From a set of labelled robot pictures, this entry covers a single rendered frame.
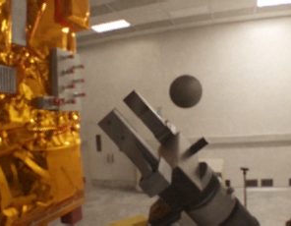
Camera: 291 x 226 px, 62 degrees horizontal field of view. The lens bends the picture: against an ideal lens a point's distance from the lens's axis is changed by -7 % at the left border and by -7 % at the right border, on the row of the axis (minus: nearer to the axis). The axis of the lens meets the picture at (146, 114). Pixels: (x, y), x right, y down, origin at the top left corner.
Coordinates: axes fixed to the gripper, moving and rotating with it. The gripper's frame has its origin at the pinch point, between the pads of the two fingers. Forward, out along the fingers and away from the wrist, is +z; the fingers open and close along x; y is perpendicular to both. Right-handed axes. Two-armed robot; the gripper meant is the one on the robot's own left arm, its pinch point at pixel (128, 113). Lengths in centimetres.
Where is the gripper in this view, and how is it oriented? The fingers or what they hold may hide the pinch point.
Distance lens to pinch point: 36.6
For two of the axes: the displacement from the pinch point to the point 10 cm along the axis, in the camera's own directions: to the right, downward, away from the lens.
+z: -6.6, -7.4, -1.1
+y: 7.4, -6.2, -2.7
